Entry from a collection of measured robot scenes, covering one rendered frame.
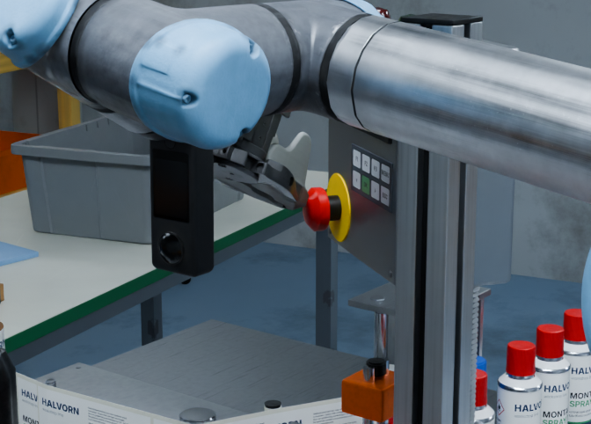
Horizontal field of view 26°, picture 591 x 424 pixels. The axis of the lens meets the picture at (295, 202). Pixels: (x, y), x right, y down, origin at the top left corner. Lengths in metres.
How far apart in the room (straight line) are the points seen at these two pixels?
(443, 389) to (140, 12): 0.39
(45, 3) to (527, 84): 0.30
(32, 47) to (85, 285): 1.91
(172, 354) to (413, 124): 1.45
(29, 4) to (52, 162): 2.27
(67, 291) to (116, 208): 0.40
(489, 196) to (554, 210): 4.54
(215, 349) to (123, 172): 0.85
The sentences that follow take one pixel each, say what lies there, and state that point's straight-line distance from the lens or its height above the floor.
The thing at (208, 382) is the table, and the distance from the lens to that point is 2.09.
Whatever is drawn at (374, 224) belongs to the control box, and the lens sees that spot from 1.03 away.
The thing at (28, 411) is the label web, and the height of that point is 1.02.
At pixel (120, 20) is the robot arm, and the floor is 1.51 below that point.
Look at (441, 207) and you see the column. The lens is 0.96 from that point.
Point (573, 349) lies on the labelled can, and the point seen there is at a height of 1.04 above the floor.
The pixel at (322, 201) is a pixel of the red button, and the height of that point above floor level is 1.34.
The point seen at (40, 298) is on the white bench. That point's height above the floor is 0.80.
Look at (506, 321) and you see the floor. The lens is 5.04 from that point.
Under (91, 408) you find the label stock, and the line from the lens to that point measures 1.41.
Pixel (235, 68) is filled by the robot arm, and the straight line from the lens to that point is 0.76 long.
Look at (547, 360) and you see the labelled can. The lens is 1.57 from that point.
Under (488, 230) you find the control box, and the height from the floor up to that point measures 1.33.
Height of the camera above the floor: 1.58
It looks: 13 degrees down
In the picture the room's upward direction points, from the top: straight up
